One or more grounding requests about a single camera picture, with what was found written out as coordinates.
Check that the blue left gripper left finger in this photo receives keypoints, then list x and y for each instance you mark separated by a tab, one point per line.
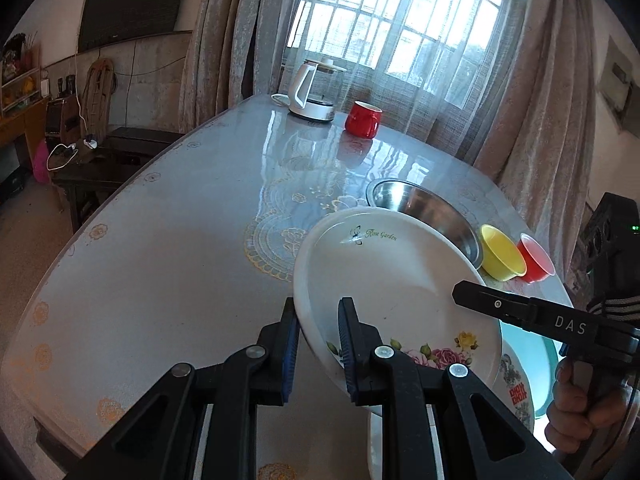
289	338

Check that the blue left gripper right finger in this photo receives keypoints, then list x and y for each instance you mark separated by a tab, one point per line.
355	351

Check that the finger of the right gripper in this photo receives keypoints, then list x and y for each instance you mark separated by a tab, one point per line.
509	308

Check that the yellow plastic bowl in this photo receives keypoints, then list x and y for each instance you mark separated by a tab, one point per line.
502	260

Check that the red plastic bowl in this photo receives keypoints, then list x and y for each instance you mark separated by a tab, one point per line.
539	265

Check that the large white double-happiness plate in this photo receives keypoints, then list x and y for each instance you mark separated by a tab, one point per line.
511	386

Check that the small white floral plate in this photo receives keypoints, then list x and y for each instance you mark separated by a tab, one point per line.
400	273

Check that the stainless steel basin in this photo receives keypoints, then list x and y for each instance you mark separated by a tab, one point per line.
428	207

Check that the person's right hand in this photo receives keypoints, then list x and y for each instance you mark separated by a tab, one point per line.
570	422

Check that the turquoise plastic plate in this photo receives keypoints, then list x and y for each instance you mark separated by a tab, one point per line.
538	357

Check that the right beige curtain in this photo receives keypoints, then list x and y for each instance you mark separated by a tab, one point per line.
539	147

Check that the beige curtain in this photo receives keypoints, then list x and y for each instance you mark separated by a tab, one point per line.
236	51
539	147

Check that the red ceramic mug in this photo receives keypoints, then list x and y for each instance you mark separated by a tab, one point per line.
363	120

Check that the white glass electric kettle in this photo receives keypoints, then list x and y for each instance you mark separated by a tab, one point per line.
314	90

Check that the dark low bench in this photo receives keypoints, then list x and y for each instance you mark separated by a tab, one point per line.
91	179

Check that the left beige curtain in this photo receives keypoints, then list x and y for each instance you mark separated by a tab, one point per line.
236	51

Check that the pink plastic bin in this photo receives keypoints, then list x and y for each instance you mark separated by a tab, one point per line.
39	165

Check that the barred window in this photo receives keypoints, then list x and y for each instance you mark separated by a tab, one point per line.
440	48

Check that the wooden folding chair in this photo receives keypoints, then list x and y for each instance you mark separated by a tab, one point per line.
96	98

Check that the wooden cabinet with shelf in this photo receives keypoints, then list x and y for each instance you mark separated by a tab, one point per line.
23	111

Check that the wall electrical box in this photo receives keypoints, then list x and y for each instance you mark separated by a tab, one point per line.
619	90

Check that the black wall television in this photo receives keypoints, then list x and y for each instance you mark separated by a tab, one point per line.
105	22

